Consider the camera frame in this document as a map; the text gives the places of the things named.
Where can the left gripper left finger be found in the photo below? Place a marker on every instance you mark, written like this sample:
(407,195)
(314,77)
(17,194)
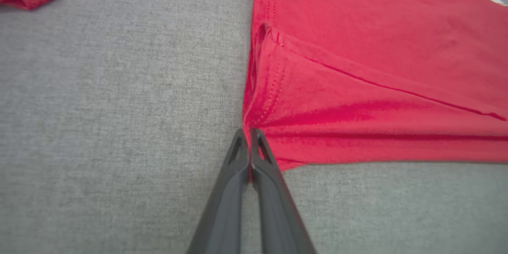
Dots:
(226,206)

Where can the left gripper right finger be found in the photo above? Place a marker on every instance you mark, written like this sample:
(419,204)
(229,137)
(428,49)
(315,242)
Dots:
(278,214)

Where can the red basketball jersey white trim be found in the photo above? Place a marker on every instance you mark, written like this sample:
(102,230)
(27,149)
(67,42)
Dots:
(357,87)

